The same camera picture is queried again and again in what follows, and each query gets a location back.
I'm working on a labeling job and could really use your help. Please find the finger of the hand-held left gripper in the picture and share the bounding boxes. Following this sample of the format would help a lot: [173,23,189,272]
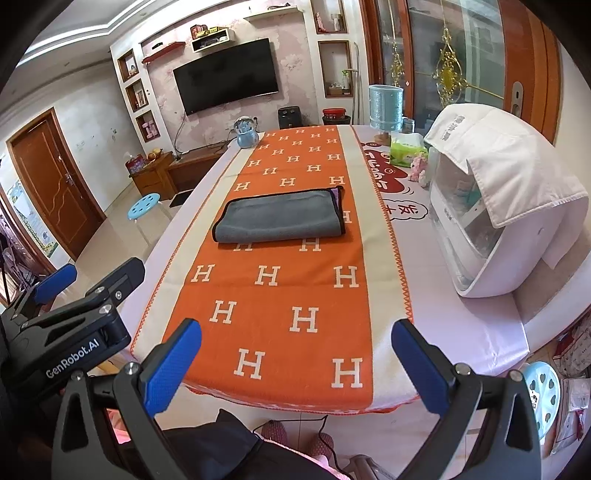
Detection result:
[86,257,146,306]
[0,263,78,334]

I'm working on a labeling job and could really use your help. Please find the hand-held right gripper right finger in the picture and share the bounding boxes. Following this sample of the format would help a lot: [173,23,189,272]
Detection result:
[390,318,543,480]

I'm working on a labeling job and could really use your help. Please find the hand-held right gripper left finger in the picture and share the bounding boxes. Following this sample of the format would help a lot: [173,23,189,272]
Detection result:
[50,318,204,480]

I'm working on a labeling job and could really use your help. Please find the grey towel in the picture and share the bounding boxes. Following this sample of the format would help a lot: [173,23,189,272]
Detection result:
[212,185,347,244]

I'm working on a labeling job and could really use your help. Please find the light blue round stool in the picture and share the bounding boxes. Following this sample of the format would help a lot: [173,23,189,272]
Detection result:
[127,193,174,246]

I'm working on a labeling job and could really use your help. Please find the brown wooden door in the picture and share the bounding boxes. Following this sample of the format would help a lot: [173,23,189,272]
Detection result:
[6,107,105,262]

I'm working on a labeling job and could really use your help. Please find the dark clothing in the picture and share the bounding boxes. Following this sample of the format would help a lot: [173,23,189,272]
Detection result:
[156,408,326,480]

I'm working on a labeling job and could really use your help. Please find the light blue heart-hole stool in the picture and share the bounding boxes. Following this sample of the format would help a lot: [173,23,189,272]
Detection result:
[523,361,562,445]

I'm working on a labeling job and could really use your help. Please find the orange printed blanket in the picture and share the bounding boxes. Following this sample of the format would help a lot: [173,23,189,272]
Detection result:
[130,126,414,411]

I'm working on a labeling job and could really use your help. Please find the wooden television cabinet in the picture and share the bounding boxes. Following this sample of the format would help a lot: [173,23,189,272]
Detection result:
[129,148,230,200]

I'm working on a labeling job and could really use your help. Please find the pile of plastic bags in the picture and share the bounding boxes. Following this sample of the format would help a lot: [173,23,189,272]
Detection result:
[551,318,591,459]

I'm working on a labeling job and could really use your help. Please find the blue kettle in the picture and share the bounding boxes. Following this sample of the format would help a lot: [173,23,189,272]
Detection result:
[233,116,259,149]

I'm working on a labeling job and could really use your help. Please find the pink plush toy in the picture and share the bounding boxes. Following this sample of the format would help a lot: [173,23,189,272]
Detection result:
[409,156,430,188]

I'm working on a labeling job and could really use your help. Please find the white appliance with cloth cover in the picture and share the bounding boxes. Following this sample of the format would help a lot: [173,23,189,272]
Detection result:
[423,103,590,271]

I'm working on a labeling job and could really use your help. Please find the green tissue pack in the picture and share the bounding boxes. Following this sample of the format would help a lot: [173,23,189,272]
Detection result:
[390,133,430,168]

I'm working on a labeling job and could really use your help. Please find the black air fryer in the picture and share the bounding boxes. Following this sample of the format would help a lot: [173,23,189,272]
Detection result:
[277,106,304,130]

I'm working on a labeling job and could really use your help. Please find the blue water bottle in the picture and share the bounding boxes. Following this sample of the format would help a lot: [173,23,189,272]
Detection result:
[368,84,404,133]

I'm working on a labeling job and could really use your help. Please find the wooden glass sliding door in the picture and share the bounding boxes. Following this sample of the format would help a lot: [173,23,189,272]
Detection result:
[361,0,563,145]

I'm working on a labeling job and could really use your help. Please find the wall poster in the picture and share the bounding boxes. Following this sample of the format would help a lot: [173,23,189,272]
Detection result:
[6,180,60,260]

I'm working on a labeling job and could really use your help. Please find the black cable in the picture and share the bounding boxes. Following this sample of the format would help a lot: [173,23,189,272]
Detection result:
[253,414,352,477]

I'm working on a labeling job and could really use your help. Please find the black wall television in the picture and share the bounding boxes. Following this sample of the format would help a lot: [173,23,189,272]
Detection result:
[172,38,281,114]

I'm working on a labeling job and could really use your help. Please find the red wall shelf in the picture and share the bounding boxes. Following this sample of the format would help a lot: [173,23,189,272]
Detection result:
[141,41,187,64]

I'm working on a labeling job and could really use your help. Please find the white wall shelf box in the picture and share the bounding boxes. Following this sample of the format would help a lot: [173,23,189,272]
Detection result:
[191,28,230,53]

